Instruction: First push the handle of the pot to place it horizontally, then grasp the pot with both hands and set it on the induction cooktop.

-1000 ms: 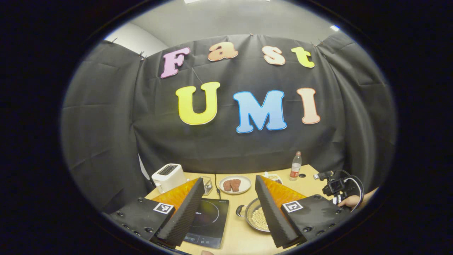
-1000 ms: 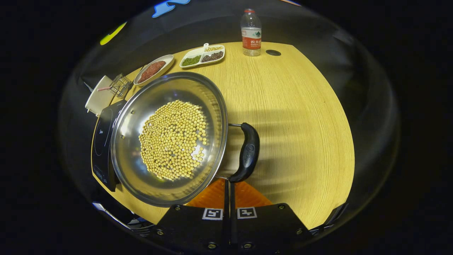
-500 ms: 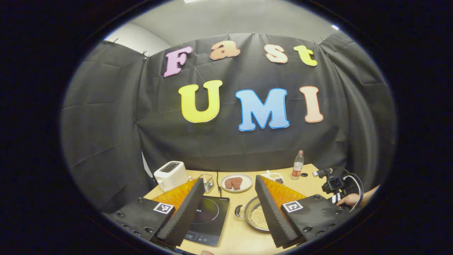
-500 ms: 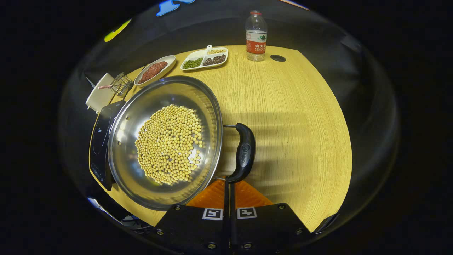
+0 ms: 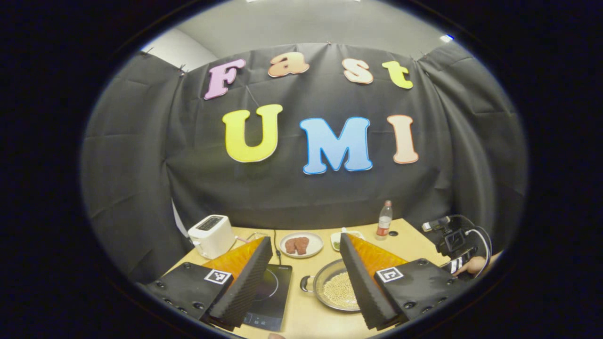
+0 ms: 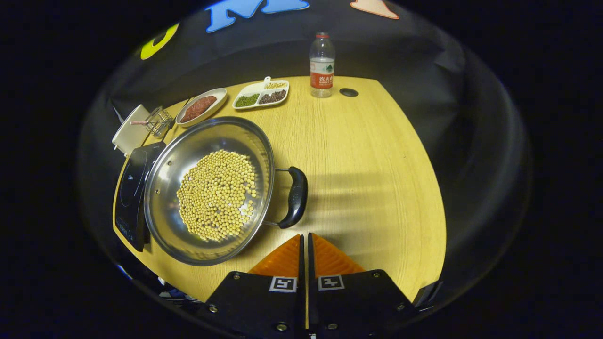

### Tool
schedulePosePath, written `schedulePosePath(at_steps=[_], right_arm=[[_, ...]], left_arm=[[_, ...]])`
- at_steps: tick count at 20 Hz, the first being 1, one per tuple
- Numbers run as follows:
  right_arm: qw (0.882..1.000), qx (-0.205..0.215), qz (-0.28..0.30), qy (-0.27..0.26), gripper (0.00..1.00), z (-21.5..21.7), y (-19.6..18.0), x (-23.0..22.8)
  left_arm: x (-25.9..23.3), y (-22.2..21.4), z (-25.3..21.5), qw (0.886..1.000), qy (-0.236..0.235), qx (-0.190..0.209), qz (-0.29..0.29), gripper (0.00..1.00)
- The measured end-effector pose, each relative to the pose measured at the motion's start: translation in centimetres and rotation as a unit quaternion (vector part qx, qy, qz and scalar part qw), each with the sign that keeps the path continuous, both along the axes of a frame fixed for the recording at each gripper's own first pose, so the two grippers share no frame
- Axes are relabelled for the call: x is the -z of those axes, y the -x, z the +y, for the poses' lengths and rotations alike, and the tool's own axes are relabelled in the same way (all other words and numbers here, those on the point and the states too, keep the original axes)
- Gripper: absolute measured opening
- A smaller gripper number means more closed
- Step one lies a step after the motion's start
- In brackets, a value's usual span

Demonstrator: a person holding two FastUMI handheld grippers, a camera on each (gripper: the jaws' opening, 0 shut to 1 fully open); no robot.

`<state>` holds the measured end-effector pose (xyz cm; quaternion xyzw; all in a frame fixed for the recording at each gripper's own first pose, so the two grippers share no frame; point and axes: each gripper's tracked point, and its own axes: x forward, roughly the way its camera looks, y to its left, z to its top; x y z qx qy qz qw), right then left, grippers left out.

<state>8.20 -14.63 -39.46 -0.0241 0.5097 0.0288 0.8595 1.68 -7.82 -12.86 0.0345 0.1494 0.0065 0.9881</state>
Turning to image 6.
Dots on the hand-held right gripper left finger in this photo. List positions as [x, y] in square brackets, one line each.
[256, 306]

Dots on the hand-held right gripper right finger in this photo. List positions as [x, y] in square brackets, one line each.
[353, 306]

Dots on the black induction cooktop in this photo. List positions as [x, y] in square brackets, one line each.
[132, 188]

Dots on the pile of yellow soybeans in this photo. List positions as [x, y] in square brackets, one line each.
[216, 197]

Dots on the brown meat slice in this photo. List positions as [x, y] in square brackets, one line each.
[207, 101]
[190, 113]

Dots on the pile of green mung beans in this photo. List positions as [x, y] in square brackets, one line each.
[247, 100]

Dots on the pile of dark red beans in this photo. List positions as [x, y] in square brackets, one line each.
[273, 97]

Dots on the white toaster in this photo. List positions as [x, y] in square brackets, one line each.
[129, 134]

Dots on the black table grommet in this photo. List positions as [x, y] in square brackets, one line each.
[348, 92]

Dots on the round white plate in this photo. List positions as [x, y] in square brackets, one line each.
[219, 94]

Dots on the white divided dish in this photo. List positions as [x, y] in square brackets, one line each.
[254, 89]

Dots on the pink striped straw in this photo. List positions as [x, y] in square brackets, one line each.
[139, 123]

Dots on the small heap of pale beans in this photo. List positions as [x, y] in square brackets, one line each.
[275, 85]

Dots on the clear plastic water bottle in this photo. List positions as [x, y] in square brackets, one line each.
[321, 80]

